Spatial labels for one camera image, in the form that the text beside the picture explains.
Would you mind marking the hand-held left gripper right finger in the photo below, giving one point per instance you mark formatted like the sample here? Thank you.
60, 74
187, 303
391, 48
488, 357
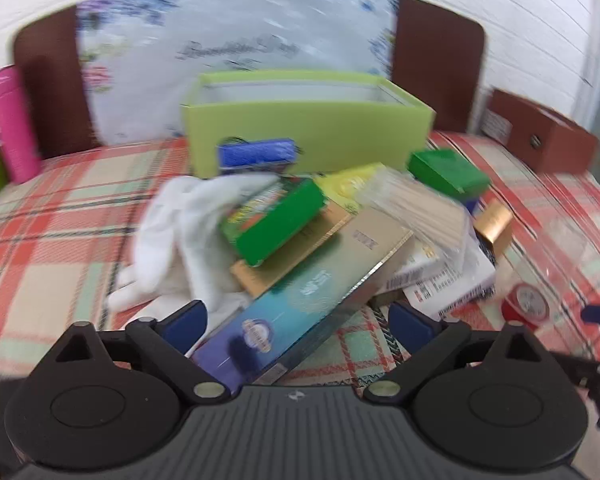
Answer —
412, 325

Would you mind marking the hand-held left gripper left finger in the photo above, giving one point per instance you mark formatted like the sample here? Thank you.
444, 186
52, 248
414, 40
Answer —
185, 322

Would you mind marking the long teal blue carton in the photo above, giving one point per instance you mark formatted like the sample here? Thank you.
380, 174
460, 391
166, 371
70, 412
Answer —
305, 300

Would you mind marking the light green cardboard box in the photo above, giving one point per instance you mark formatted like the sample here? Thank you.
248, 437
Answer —
330, 135

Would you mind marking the white barcode paper box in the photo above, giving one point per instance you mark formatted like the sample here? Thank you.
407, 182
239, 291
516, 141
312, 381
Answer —
450, 280

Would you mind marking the red tape roll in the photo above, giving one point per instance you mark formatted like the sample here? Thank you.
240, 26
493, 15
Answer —
525, 305

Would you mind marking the white glove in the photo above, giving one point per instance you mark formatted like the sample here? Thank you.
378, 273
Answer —
170, 240

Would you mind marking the flat gold box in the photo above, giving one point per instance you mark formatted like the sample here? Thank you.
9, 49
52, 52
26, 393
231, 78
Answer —
260, 280

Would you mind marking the clear pack of toothpicks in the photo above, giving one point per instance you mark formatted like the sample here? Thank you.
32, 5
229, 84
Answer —
415, 210

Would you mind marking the blue square plastic container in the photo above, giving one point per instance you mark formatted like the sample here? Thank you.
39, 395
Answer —
471, 206

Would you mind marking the shiny gold small box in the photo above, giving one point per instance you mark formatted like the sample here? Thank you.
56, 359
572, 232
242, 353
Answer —
495, 220

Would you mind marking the colourful green box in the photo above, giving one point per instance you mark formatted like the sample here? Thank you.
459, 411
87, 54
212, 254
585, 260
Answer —
280, 225

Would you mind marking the yellow packet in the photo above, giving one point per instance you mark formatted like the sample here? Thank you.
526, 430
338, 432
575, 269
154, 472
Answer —
340, 185

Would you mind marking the plain green box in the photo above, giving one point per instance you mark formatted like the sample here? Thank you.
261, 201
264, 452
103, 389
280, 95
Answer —
450, 170

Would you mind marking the plaid blanket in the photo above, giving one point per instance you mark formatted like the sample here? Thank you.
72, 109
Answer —
55, 220

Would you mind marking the brown cardboard box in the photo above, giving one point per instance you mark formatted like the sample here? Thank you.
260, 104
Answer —
555, 145

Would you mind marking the small blue box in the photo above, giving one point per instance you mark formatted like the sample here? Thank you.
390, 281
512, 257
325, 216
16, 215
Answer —
255, 155

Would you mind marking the pink bottle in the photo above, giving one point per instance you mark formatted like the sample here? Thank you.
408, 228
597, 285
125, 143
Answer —
12, 125

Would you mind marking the brown wooden headboard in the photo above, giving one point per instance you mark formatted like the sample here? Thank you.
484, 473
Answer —
440, 60

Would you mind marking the floral plastic bedding bag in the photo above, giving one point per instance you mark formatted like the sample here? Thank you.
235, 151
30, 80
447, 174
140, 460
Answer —
230, 20

